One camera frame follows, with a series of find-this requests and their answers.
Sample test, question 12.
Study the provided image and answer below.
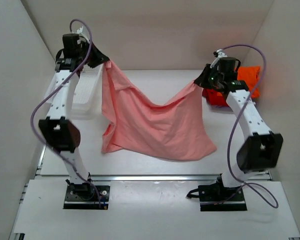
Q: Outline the pink t shirt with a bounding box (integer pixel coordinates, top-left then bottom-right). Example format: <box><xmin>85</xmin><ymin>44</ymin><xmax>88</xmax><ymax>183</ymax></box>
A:
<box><xmin>101</xmin><ymin>60</ymin><xmax>217</xmax><ymax>161</ymax></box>

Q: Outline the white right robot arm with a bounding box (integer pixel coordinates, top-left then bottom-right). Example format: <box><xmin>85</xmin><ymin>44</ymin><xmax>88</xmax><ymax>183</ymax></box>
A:
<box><xmin>209</xmin><ymin>56</ymin><xmax>283</xmax><ymax>200</ymax></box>

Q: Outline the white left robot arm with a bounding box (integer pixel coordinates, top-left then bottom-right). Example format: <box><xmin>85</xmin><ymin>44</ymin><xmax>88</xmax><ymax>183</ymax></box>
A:
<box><xmin>38</xmin><ymin>32</ymin><xmax>108</xmax><ymax>199</ymax></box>

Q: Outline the red folded t shirt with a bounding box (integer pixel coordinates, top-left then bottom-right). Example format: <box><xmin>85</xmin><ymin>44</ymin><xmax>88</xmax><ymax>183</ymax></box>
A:
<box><xmin>202</xmin><ymin>88</ymin><xmax>229</xmax><ymax>108</ymax></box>

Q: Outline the orange folded t shirt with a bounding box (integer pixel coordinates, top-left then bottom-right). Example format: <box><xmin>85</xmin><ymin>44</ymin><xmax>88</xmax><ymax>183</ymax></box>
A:
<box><xmin>237</xmin><ymin>66</ymin><xmax>261</xmax><ymax>92</ymax></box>

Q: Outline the white plastic mesh basket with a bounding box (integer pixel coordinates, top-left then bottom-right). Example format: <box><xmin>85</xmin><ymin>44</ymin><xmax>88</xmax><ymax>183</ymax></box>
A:
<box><xmin>46</xmin><ymin>64</ymin><xmax>103</xmax><ymax>120</ymax></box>

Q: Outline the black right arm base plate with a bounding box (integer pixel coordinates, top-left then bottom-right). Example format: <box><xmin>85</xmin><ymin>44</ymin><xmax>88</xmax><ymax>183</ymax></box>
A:
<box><xmin>186</xmin><ymin>183</ymin><xmax>247</xmax><ymax>212</ymax></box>

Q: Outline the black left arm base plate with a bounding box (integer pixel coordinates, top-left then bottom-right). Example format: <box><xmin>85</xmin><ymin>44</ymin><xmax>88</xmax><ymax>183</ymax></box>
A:
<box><xmin>63</xmin><ymin>179</ymin><xmax>111</xmax><ymax>210</ymax></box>

